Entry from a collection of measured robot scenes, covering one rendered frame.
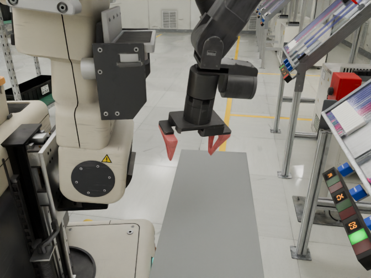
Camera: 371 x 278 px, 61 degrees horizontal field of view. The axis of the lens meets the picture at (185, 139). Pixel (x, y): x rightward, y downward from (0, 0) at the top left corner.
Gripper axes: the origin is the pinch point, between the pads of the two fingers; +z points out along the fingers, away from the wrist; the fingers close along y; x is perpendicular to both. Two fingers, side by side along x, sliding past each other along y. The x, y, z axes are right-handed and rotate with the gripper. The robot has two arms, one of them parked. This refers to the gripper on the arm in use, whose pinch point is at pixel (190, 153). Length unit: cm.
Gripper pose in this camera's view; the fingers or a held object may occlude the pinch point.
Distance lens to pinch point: 69.9
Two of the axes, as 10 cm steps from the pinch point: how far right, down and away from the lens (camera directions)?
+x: 3.6, 5.6, -7.5
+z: -1.3, 8.2, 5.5
